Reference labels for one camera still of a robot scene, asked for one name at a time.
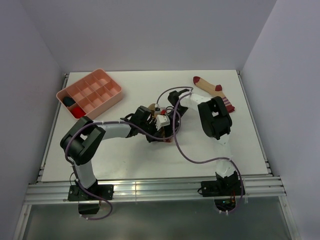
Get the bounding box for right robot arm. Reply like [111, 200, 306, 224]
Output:
[168, 89, 243, 195]

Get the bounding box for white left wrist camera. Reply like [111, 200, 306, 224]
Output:
[155, 114, 171, 130]

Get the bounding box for dark teal rolled sock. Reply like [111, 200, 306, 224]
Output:
[62, 96, 76, 108]

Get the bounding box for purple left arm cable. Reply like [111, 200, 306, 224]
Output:
[64, 119, 166, 221]

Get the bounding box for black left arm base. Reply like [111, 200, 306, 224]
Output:
[67, 184, 114, 216]

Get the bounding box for red rolled sock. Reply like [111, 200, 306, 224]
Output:
[70, 107, 86, 119]

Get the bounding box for pink compartment organizer tray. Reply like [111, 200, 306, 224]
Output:
[56, 69, 123, 120]

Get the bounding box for tan argyle sock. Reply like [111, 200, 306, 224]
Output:
[148, 103, 173, 143]

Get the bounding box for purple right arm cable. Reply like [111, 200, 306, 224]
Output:
[156, 86, 245, 215]

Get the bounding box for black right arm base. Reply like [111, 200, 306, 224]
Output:
[197, 171, 246, 213]

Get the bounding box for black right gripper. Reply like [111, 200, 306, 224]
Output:
[164, 106, 189, 141]

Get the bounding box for tan maroon striped sock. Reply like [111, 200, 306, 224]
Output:
[192, 76, 236, 113]

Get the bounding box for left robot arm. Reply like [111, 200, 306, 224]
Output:
[60, 106, 166, 200]

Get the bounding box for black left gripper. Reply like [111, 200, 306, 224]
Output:
[139, 118, 163, 144]

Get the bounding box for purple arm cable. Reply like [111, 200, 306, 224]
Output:
[64, 119, 166, 221]
[156, 86, 245, 215]

